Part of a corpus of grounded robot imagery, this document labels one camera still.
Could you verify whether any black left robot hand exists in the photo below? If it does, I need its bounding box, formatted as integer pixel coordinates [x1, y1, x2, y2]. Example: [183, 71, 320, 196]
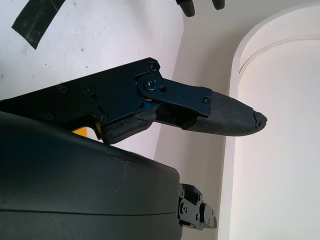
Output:
[176, 0, 227, 18]

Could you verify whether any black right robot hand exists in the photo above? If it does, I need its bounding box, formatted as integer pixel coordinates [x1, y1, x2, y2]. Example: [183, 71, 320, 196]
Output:
[0, 57, 268, 240]

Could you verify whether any yellow block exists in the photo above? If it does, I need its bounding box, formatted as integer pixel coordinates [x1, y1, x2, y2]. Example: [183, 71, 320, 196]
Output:
[71, 126, 88, 139]

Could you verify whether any black tape strip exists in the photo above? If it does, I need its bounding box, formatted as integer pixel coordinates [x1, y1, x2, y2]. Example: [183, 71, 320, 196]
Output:
[11, 0, 66, 50]

